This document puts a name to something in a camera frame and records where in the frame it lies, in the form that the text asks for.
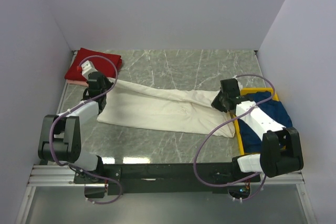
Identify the white t shirt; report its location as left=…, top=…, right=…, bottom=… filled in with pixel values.
left=97, top=80, right=231, bottom=135

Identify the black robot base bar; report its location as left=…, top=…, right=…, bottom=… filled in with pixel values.
left=73, top=162, right=262, bottom=198

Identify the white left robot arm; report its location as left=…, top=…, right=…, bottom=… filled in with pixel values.
left=38, top=71, right=113, bottom=183

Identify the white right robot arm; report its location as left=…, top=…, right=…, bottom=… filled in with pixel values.
left=212, top=91, right=304, bottom=182

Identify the pink folded t shirt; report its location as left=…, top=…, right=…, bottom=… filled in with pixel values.
left=66, top=80, right=88, bottom=87

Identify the yellow plastic bin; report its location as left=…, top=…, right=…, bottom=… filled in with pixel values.
left=234, top=88, right=279, bottom=155

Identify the red folded t shirt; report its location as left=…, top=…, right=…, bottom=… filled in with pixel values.
left=65, top=48, right=122, bottom=81

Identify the blue t shirt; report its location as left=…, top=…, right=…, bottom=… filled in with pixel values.
left=237, top=91, right=292, bottom=153

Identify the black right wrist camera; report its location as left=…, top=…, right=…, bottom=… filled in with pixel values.
left=220, top=78, right=240, bottom=99

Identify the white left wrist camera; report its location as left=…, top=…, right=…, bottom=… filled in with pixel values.
left=77, top=60, right=97, bottom=80

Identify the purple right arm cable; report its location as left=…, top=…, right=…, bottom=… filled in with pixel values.
left=193, top=74, right=275, bottom=205

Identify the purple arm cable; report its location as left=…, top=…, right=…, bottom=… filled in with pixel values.
left=193, top=74, right=275, bottom=205
left=49, top=55, right=123, bottom=206

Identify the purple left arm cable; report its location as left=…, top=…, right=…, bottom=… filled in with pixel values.
left=49, top=55, right=123, bottom=206

